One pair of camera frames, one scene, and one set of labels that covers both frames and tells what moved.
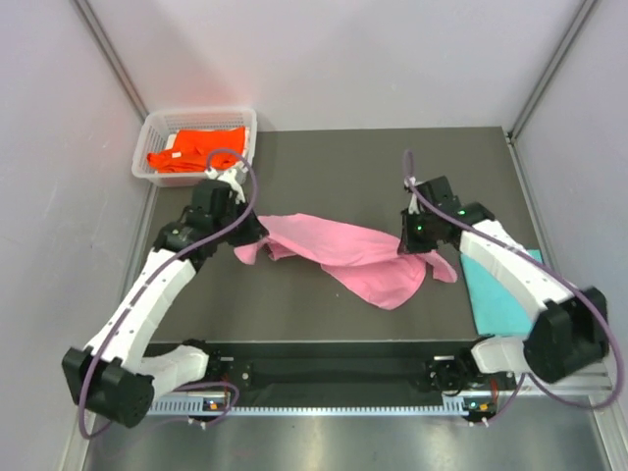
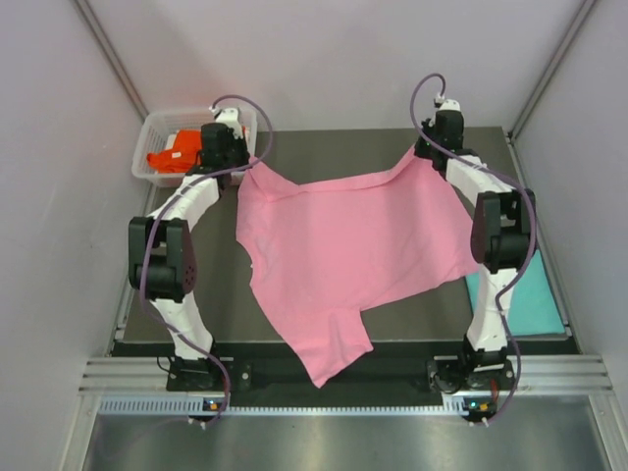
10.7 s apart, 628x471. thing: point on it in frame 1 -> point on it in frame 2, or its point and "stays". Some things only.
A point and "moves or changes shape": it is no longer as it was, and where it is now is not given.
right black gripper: x=408 y=244 -> x=419 y=149
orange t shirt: x=191 y=148 stays
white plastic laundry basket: x=175 y=145 stays
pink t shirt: x=365 y=257 moves or changes shape
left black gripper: x=254 y=231 -> x=240 y=143
